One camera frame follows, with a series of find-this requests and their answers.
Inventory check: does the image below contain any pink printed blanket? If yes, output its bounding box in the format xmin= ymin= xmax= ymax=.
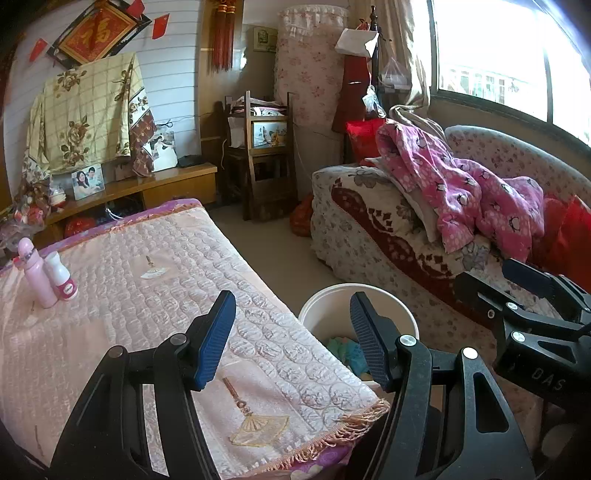
xmin=376 ymin=119 xmax=546 ymax=264

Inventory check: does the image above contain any red knot ornament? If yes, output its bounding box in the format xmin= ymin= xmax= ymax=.
xmin=211 ymin=0 xmax=237 ymax=72

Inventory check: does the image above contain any white pill bottle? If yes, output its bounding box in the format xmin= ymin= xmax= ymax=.
xmin=43 ymin=251 xmax=78 ymax=302

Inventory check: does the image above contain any pink quilted tablecloth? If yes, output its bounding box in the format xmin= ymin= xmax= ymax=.
xmin=0 ymin=198 xmax=391 ymax=480

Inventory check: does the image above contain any red garment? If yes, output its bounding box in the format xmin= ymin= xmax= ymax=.
xmin=338 ymin=53 xmax=371 ymax=134

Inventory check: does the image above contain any artificial flower bouquet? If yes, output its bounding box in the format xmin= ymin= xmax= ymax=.
xmin=9 ymin=161 xmax=54 ymax=232

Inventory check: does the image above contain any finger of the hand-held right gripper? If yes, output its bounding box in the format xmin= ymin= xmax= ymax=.
xmin=502 ymin=258 xmax=591 ymax=324
xmin=453 ymin=271 xmax=589 ymax=344

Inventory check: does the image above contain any dark wooden coat rack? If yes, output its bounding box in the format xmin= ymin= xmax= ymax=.
xmin=368 ymin=4 xmax=383 ymax=121

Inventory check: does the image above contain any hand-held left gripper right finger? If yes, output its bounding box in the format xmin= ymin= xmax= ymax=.
xmin=349 ymin=291 xmax=536 ymax=480

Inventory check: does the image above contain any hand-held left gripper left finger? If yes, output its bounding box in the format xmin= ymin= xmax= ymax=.
xmin=48 ymin=290 xmax=237 ymax=480

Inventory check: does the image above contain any yellow floral cloth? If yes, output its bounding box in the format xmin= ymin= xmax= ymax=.
xmin=23 ymin=52 xmax=155 ymax=178

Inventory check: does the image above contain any beige curtain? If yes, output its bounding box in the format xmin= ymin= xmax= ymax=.
xmin=383 ymin=0 xmax=439 ymax=121

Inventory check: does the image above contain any red framed wall hanging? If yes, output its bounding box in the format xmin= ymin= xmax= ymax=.
xmin=46 ymin=0 xmax=153 ymax=70

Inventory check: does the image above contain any framed couple photo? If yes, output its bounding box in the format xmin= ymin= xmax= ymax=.
xmin=71 ymin=164 xmax=106 ymax=201

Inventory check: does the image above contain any white plastic bucket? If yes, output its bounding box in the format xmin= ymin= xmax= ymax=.
xmin=298 ymin=283 xmax=421 ymax=393

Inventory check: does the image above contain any pink thermos bottle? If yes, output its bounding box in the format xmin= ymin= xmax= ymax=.
xmin=13 ymin=237 xmax=58 ymax=309

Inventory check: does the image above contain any window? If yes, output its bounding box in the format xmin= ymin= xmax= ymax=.
xmin=429 ymin=0 xmax=591 ymax=148

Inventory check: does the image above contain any white wedding photo print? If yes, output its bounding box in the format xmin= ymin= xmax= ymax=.
xmin=148 ymin=130 xmax=178 ymax=172

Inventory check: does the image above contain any floral covered standing appliance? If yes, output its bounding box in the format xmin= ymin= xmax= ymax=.
xmin=273 ymin=6 xmax=352 ymax=139

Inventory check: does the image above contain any floral covered sofa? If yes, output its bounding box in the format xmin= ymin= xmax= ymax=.
xmin=310 ymin=124 xmax=591 ymax=352

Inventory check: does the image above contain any wooden cabinet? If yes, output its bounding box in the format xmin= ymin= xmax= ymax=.
xmin=28 ymin=161 xmax=219 ymax=245

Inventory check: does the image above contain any red plastic bag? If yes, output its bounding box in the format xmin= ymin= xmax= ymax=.
xmin=290 ymin=194 xmax=315 ymax=238

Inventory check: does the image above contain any wooden chair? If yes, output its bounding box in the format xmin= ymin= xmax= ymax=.
xmin=224 ymin=90 xmax=298 ymax=222

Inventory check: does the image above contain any painted white box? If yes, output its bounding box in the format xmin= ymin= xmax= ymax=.
xmin=249 ymin=115 xmax=289 ymax=148

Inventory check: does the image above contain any small framed picture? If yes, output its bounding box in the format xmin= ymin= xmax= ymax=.
xmin=253 ymin=26 xmax=279 ymax=52

